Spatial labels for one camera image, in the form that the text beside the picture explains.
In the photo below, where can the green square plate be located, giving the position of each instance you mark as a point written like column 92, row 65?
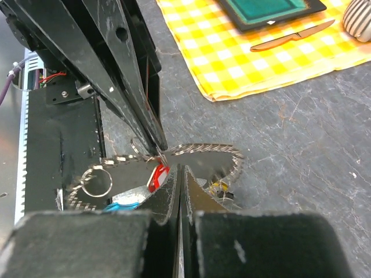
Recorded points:
column 248, row 15

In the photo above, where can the grey striped mug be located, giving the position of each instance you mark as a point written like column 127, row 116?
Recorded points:
column 356, row 20

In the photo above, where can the wooden handled knife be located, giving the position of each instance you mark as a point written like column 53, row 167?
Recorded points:
column 291, row 37

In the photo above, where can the yellow key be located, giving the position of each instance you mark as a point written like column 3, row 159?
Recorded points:
column 221, row 191

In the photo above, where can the grey cable duct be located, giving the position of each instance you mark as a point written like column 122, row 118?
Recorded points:
column 32, row 62

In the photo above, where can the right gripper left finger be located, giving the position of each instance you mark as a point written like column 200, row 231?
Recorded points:
column 164, row 203

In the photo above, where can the red key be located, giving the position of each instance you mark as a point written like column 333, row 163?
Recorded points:
column 158, row 176

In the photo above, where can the blue keyring with metal rings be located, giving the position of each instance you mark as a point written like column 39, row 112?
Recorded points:
column 112, row 176

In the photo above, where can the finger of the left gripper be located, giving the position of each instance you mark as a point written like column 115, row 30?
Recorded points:
column 66, row 38
column 133, row 67

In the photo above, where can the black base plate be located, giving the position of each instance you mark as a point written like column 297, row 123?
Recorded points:
column 64, row 137

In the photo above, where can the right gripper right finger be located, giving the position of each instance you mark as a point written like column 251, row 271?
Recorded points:
column 194, row 198

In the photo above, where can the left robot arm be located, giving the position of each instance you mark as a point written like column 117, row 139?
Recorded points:
column 105, row 44

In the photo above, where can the orange checkered cloth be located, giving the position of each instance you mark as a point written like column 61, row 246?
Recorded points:
column 223, row 67

